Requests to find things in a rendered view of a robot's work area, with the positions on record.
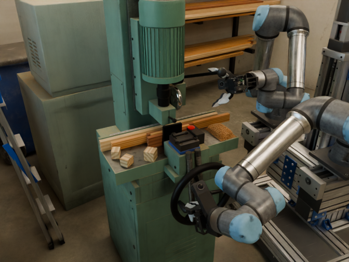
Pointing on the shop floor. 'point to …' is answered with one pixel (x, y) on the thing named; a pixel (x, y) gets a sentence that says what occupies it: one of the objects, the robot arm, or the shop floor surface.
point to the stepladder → (28, 177)
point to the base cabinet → (153, 226)
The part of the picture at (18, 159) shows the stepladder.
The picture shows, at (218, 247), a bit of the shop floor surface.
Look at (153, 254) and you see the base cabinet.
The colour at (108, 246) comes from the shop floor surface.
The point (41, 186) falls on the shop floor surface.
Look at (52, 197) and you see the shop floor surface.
